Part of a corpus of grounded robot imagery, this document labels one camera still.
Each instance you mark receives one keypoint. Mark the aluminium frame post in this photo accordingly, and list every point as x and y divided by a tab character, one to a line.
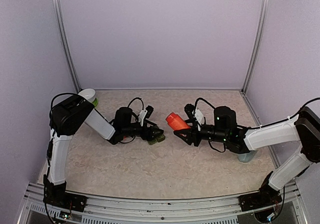
65	45
256	46

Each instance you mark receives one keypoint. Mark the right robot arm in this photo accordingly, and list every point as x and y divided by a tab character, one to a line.
303	128

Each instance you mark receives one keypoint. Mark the green plate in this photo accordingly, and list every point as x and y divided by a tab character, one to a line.
95	102

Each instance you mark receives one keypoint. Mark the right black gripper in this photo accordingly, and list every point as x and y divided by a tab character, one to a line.
189	140

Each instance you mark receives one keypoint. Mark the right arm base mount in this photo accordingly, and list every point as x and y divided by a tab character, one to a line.
265	196

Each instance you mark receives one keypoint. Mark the white bowl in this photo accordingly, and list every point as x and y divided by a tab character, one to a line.
89	94

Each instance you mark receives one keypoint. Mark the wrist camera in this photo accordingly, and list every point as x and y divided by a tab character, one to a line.
192	111
145	114

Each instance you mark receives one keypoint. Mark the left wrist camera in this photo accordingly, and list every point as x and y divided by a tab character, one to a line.
145	114

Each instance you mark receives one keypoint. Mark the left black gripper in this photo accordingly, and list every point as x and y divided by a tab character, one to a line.
145	136

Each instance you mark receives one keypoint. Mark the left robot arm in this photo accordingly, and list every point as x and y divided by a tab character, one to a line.
70	114

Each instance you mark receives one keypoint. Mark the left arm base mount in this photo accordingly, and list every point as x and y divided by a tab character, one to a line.
56	195

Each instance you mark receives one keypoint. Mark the light blue mug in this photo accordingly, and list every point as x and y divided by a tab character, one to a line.
246	157

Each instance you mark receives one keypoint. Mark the right aluminium frame post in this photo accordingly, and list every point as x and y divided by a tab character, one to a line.
256	46

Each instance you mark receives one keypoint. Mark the red pill bottle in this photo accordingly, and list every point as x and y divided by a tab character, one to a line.
175	122

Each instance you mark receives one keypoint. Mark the green weekly pill organizer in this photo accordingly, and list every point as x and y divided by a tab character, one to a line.
158	139

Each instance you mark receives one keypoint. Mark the left aluminium frame post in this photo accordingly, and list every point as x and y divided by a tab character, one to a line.
65	45

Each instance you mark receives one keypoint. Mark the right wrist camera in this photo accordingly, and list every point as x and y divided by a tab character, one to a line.
192	111

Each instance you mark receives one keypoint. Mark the front aluminium rail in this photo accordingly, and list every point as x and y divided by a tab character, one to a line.
106	209

